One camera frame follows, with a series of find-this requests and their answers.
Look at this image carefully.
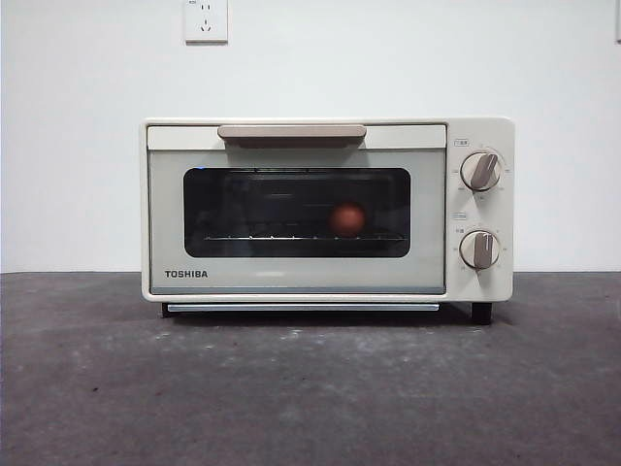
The cream Toshiba toaster oven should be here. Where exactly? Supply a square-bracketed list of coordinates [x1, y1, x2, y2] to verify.
[140, 116, 516, 305]

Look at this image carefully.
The white wall socket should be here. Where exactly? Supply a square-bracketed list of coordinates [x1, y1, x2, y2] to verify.
[184, 0, 229, 46]

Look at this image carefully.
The glass oven door beige handle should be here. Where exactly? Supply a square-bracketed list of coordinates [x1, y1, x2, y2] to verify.
[146, 123, 447, 296]

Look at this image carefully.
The brown egg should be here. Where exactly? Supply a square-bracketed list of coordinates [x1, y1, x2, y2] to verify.
[329, 201, 367, 238]

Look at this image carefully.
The silver crumb tray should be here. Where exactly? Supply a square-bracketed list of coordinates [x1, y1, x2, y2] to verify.
[167, 303, 441, 314]

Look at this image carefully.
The metal wire oven rack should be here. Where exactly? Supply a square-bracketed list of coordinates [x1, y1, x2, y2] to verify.
[203, 234, 407, 243]

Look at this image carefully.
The cream oven knob beige grip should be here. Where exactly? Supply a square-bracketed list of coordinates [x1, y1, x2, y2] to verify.
[460, 151, 503, 191]
[459, 229, 502, 271]

